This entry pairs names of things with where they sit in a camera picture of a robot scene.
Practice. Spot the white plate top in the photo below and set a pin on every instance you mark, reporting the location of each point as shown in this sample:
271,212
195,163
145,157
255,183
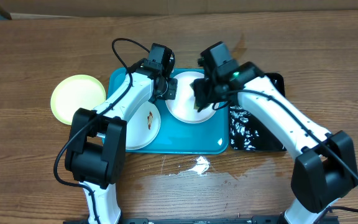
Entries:
183,106

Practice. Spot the black plastic tray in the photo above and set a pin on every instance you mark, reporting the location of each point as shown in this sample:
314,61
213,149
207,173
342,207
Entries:
247,133

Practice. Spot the yellow-green plate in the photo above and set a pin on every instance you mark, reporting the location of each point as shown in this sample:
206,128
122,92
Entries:
74,92

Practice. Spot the green yellow sponge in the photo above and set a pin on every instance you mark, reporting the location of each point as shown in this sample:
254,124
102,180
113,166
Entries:
197,96

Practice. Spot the white plate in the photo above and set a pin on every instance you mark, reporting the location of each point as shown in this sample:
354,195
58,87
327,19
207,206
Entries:
183,106
143,127

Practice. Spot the teal plastic tray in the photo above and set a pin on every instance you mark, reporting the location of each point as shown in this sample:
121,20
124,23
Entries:
174,137

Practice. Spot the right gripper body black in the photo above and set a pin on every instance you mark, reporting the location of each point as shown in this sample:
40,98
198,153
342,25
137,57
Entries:
207,94

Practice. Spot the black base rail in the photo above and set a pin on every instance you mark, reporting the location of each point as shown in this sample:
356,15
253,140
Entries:
254,220

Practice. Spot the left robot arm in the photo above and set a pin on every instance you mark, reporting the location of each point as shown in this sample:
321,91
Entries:
95,151

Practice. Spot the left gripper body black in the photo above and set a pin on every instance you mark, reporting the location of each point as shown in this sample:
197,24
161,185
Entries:
169,90

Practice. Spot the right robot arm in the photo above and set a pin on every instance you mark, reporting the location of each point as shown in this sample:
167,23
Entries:
325,167

